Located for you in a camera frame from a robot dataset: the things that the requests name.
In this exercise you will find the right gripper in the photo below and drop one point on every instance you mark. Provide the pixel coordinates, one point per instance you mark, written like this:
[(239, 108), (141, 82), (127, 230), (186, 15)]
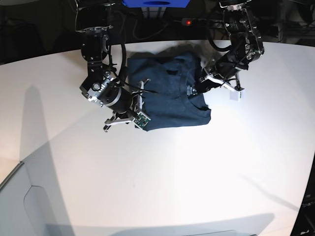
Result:
[(127, 108)]

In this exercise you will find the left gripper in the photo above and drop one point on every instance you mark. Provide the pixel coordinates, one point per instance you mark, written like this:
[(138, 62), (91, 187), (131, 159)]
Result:
[(210, 79)]

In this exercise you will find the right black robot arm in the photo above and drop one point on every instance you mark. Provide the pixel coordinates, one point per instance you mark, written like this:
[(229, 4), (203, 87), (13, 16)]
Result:
[(104, 85)]

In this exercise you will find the dark blue T-shirt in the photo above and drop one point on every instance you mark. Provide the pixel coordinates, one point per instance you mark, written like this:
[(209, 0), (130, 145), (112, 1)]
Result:
[(171, 99)]

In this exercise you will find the blue box on stand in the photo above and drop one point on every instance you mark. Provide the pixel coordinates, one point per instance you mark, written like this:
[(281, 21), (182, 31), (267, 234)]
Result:
[(156, 3)]

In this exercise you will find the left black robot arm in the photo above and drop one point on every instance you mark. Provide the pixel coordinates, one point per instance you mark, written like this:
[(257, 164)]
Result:
[(246, 46)]

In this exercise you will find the black power strip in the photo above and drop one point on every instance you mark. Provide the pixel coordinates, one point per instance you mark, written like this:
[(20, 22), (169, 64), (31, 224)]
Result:
[(193, 22)]

